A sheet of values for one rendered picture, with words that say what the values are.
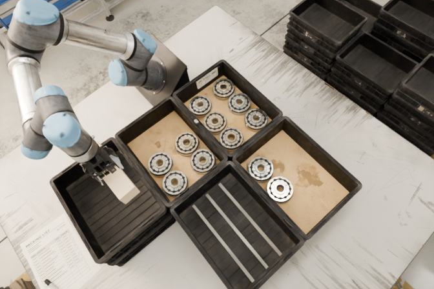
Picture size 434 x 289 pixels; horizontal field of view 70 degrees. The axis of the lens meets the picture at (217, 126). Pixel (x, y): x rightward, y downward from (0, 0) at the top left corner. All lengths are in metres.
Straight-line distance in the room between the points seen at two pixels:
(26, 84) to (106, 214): 0.58
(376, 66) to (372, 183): 0.99
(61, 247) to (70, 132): 0.84
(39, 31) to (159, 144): 0.62
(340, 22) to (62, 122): 1.91
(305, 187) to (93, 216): 0.85
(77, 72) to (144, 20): 0.77
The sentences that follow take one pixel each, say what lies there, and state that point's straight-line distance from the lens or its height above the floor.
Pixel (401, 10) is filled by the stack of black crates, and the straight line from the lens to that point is 2.54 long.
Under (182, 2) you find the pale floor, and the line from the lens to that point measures 3.21.
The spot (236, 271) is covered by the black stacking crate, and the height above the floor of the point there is 0.83.
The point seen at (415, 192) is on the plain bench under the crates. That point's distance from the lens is 1.60.
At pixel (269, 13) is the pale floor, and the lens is 3.03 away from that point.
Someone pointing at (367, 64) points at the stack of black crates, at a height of 0.38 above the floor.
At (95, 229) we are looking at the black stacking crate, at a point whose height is 0.83.
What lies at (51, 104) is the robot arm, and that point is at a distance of 0.88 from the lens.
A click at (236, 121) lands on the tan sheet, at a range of 1.40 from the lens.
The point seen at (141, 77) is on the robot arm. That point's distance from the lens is 1.47.
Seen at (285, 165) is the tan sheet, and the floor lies 0.83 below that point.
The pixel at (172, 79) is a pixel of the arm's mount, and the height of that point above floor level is 0.87.
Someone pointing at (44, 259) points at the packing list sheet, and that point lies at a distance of 1.59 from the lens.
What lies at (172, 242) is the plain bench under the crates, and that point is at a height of 0.70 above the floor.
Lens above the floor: 2.06
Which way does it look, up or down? 63 degrees down
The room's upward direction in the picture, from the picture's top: 8 degrees counter-clockwise
